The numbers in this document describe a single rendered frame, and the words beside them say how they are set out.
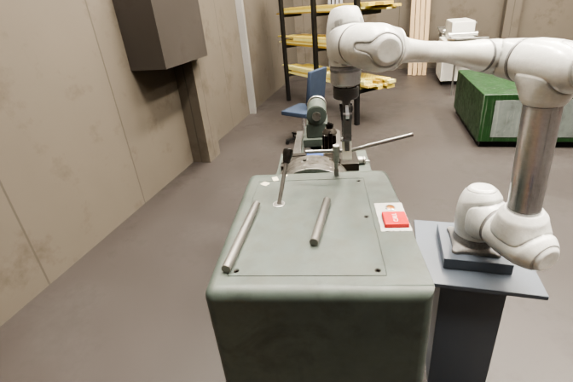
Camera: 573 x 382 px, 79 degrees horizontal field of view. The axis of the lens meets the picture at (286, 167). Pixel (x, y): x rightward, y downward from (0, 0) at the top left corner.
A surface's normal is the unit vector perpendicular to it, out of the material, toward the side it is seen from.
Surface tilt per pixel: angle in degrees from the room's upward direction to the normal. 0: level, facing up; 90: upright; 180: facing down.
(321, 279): 0
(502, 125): 90
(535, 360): 0
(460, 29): 90
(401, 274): 0
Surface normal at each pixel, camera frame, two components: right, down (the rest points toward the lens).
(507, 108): -0.23, 0.43
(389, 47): 0.11, 0.39
